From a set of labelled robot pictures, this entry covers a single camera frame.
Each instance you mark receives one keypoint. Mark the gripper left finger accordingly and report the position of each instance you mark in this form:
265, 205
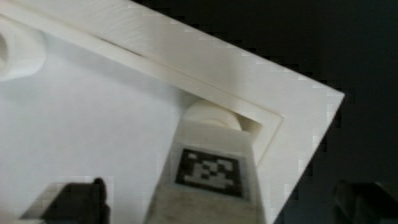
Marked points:
69, 204

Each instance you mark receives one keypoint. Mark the white square tabletop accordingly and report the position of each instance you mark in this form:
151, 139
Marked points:
119, 65

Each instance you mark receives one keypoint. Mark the white table leg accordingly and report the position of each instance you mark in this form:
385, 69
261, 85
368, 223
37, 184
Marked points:
206, 192

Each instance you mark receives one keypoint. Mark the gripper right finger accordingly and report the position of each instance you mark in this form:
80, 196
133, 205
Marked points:
364, 203

